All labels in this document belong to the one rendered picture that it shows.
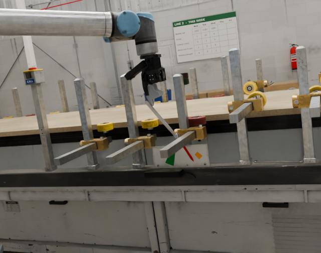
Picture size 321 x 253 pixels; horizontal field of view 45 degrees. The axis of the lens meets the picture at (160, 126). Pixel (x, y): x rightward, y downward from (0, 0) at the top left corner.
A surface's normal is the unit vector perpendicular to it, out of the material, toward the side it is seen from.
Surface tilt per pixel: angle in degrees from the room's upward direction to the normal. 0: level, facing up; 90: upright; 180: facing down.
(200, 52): 90
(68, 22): 95
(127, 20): 91
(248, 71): 90
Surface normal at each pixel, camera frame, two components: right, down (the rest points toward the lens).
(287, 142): -0.38, 0.19
